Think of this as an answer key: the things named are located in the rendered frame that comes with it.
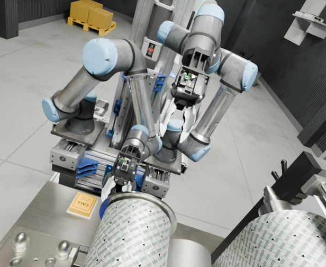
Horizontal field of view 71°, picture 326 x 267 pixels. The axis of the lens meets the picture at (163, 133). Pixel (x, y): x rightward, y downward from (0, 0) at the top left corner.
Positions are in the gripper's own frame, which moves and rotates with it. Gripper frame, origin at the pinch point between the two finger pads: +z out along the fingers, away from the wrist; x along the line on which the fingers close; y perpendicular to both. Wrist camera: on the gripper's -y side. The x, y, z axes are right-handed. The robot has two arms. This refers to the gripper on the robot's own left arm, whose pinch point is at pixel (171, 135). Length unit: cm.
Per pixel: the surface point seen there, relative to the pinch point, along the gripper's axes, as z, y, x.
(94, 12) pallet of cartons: -343, -408, -207
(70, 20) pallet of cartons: -316, -428, -257
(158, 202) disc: 15.0, 9.4, 0.1
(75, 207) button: 24.7, -33.8, -19.5
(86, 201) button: 22.0, -36.1, -17.2
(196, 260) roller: 22.7, 5.0, 10.7
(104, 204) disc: 18.4, 5.4, -8.7
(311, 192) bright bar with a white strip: 6.4, 16.8, 22.2
